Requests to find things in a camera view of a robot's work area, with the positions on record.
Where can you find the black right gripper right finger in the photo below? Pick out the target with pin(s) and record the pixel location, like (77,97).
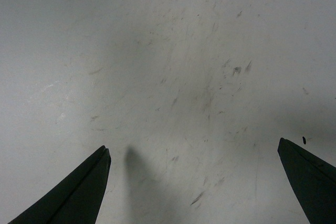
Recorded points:
(312,181)

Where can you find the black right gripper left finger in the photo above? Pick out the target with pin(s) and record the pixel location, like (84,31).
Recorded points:
(77,198)

